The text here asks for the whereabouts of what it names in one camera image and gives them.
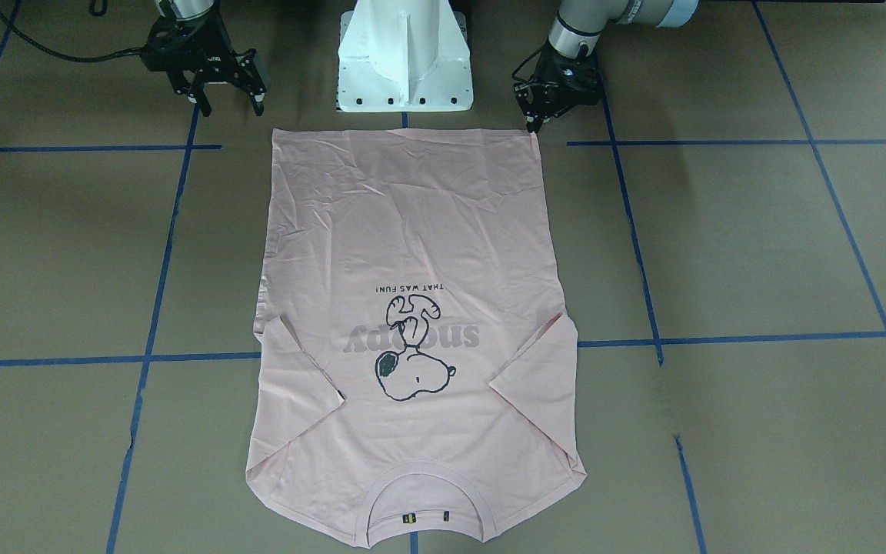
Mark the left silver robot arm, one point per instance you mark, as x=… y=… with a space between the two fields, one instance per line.
x=581 y=23

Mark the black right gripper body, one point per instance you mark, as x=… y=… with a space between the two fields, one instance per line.
x=213 y=78

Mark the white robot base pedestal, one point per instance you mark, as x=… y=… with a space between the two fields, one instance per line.
x=403 y=56

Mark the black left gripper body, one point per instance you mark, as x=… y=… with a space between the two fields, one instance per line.
x=533 y=100

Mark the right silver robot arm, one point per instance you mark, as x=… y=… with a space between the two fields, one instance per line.
x=185 y=10

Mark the pink Snoopy t-shirt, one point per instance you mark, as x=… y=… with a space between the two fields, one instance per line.
x=418 y=363

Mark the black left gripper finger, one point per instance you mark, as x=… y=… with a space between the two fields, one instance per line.
x=534 y=123

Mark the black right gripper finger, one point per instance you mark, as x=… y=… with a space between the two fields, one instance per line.
x=255 y=80
x=193 y=88

